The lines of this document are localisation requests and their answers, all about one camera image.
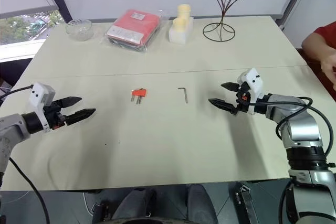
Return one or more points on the clear glass bowl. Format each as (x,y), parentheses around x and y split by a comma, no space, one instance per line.
(78,30)

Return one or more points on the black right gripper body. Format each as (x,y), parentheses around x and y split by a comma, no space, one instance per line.
(242,100)

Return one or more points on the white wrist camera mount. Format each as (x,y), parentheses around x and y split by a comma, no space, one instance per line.
(39,95)
(253,79)

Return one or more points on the red plastic block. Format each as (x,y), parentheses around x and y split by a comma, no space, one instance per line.
(139,92)

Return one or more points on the person's bare hand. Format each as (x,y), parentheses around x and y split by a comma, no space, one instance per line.
(328,68)

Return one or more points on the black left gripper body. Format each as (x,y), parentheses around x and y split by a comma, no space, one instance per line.
(55,117)

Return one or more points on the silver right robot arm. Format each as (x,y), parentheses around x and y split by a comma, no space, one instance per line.
(302,129)

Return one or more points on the dark grey rounded shape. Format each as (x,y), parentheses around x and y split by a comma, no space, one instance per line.
(136,205)
(200,203)

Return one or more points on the white foam block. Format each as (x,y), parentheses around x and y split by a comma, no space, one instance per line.
(181,35)

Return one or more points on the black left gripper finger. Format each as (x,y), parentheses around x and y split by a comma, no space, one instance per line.
(80,114)
(71,101)

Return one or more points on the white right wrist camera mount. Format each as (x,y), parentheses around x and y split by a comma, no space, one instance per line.
(253,79)

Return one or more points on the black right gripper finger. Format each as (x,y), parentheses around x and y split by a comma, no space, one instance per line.
(231,86)
(223,105)

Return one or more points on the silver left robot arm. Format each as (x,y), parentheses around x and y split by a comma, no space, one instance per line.
(11,127)

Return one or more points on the person's bare forearm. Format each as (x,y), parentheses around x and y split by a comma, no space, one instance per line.
(316,47)

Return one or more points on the tall cream plastic cup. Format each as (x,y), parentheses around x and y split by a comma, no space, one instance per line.
(184,11)

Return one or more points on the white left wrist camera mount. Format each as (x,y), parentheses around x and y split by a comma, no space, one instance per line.
(39,95)

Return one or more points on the short cream plastic cup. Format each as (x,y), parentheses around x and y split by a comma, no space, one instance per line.
(179,24)

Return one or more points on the red package in plastic bag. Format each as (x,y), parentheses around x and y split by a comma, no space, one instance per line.
(131,28)

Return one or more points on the metal hex key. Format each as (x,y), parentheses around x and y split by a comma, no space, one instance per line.
(185,95)

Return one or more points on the red shirt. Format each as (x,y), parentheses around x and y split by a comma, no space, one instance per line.
(326,28)

